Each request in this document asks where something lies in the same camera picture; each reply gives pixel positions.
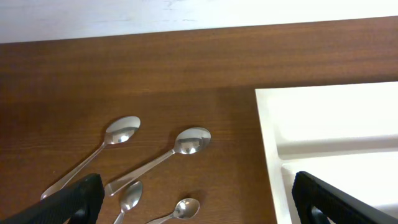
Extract white plastic cutlery tray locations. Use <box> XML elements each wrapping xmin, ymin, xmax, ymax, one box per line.
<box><xmin>256</xmin><ymin>82</ymin><xmax>397</xmax><ymax>223</ymax></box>

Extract small steel teaspoon left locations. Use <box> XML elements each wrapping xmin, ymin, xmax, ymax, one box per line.
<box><xmin>114</xmin><ymin>181</ymin><xmax>143</xmax><ymax>224</ymax></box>

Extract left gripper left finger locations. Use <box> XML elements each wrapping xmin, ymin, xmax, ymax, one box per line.
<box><xmin>1</xmin><ymin>173</ymin><xmax>104</xmax><ymax>224</ymax></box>

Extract large steel spoon far left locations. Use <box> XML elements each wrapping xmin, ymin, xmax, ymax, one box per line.
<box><xmin>40</xmin><ymin>116</ymin><xmax>141</xmax><ymax>200</ymax></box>

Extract small steel teaspoon right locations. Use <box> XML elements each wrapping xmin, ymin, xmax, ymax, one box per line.
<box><xmin>147</xmin><ymin>198</ymin><xmax>200</xmax><ymax>224</ymax></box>

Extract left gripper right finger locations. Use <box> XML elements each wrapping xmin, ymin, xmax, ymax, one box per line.
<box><xmin>292</xmin><ymin>171</ymin><xmax>397</xmax><ymax>224</ymax></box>

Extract small steel teaspoon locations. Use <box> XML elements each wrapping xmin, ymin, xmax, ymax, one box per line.
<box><xmin>147</xmin><ymin>198</ymin><xmax>200</xmax><ymax>224</ymax></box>
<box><xmin>114</xmin><ymin>181</ymin><xmax>143</xmax><ymax>224</ymax></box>

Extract large steel spoon near tray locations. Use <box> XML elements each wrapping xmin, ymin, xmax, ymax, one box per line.
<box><xmin>104</xmin><ymin>127</ymin><xmax>211</xmax><ymax>197</ymax></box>

